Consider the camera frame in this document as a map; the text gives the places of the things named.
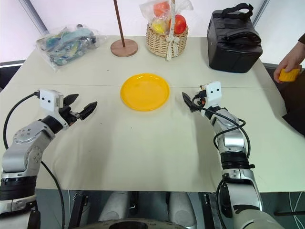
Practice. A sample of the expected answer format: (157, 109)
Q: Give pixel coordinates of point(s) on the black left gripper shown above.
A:
(69, 115)

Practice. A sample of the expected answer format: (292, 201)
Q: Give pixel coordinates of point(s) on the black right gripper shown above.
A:
(199, 95)

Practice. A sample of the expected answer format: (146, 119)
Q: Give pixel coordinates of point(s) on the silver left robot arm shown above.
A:
(23, 152)

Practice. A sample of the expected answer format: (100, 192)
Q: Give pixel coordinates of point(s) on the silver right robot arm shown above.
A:
(232, 140)

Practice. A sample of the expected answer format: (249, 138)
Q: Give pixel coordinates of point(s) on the yellow plastic plate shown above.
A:
(145, 91)

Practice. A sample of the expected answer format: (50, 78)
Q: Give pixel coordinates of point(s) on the yellow round fruit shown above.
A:
(158, 26)

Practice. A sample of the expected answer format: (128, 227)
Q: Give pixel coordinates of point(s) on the orange round fruit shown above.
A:
(160, 8)

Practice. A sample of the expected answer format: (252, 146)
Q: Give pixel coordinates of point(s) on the clear plastic fruit bag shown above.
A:
(145, 9)

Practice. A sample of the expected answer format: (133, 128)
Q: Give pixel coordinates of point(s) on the person's bare hand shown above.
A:
(291, 59)

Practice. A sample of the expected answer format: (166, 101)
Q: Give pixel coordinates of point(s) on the clear bag of blue items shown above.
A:
(64, 45)

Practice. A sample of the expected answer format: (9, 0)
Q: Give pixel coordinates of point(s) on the black fabric bag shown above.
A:
(233, 52)

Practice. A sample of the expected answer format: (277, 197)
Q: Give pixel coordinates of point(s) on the woven wicker basket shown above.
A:
(157, 43)

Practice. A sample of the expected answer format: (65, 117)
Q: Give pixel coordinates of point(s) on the wooden stand with pole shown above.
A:
(124, 48)

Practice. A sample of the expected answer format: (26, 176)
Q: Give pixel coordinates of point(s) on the red apple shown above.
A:
(179, 23)

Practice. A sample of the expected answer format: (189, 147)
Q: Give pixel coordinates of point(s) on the white rounded robot leg shell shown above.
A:
(114, 205)
(182, 207)

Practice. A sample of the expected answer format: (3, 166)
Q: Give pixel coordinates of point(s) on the person's dark brown clothing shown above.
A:
(295, 107)

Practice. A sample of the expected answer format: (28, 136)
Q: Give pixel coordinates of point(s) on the person's dark brown sleeve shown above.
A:
(302, 39)

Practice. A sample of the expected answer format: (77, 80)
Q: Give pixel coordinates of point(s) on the grey robot torso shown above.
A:
(133, 224)

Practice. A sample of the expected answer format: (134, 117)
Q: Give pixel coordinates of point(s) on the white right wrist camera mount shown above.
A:
(213, 94)

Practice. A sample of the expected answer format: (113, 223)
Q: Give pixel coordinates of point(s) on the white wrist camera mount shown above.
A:
(48, 99)
(213, 94)

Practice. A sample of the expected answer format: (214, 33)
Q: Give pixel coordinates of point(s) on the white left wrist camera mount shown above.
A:
(48, 99)

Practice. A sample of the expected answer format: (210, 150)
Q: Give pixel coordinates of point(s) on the dark window frame bar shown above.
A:
(35, 16)

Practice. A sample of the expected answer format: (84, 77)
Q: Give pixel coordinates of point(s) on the black table frame bracket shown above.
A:
(209, 210)
(78, 207)

